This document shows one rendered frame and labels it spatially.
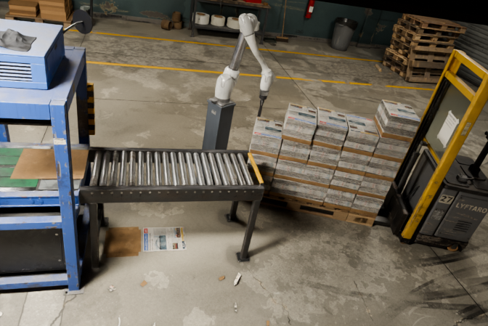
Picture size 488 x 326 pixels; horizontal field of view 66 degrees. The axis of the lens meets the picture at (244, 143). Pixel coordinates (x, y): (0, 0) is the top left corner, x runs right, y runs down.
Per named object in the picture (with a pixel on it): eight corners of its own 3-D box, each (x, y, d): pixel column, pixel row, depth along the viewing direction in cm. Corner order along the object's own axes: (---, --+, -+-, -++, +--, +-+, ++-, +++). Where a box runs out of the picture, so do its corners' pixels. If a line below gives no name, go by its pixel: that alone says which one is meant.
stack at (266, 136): (242, 178, 436) (255, 115, 394) (341, 199, 435) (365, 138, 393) (238, 200, 402) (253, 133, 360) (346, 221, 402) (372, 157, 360)
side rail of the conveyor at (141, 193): (260, 196, 304) (263, 184, 298) (261, 200, 300) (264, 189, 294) (80, 199, 267) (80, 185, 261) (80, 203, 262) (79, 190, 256)
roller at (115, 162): (119, 155, 307) (119, 149, 305) (115, 192, 269) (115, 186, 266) (112, 155, 306) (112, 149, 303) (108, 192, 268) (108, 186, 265)
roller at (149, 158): (152, 155, 315) (152, 150, 312) (153, 191, 276) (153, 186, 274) (145, 155, 313) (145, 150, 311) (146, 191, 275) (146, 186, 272)
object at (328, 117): (316, 107, 383) (317, 106, 382) (345, 113, 381) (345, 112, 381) (317, 123, 351) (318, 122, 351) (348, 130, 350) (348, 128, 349)
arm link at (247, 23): (254, 33, 329) (257, 30, 340) (247, 12, 322) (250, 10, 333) (241, 38, 333) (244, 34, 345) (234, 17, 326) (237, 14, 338)
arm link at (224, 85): (212, 97, 360) (215, 75, 349) (217, 90, 376) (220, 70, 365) (228, 101, 359) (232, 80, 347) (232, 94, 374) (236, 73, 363)
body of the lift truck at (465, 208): (395, 202, 448) (423, 146, 408) (440, 211, 448) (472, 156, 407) (411, 245, 388) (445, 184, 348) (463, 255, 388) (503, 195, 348)
